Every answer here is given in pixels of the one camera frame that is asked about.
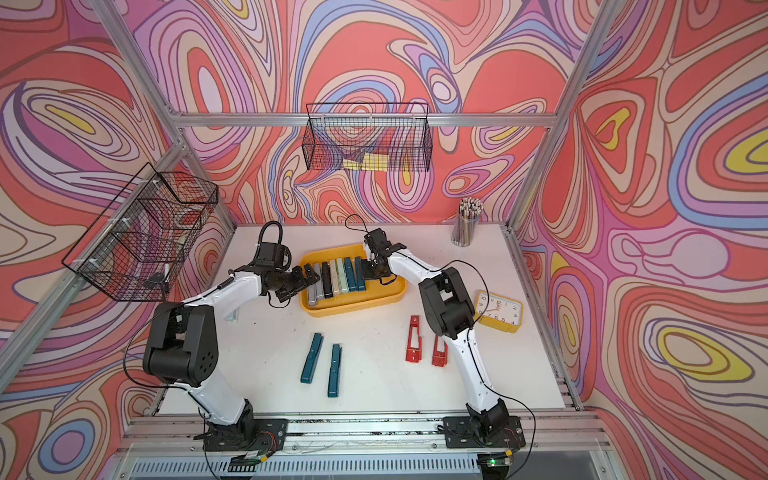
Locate yellow plastic storage tray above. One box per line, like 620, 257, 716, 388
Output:
298, 243, 407, 318

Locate teal pliers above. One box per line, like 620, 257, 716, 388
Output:
300, 333, 324, 384
354, 257, 366, 292
327, 344, 342, 398
343, 257, 358, 292

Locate light green pliers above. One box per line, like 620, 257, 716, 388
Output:
336, 258, 350, 294

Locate beige pruning pliers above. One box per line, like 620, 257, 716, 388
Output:
329, 259, 341, 297

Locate black pruning pliers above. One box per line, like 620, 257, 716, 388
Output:
321, 262, 334, 299

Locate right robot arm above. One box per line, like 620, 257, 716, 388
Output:
361, 228, 509, 444

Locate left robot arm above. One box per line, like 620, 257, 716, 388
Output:
142, 242, 320, 427

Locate red pliers left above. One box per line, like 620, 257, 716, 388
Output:
405, 315, 422, 363

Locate red pliers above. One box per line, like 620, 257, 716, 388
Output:
431, 336, 448, 368
405, 315, 422, 363

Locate red pliers right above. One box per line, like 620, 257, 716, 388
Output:
431, 336, 448, 368

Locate pencil holder cup with pencils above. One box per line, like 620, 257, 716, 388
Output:
451, 197, 484, 247

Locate yellow alarm clock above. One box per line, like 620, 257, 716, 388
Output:
475, 291, 524, 333

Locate black wire basket back wall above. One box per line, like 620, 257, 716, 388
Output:
302, 101, 433, 172

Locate black wire basket wall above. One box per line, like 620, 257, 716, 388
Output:
62, 163, 219, 302
302, 101, 433, 172

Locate black wire basket left wall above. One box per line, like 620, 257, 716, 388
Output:
62, 163, 219, 302

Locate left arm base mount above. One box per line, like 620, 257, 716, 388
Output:
194, 418, 288, 453

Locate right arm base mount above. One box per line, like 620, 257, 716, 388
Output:
437, 416, 527, 452

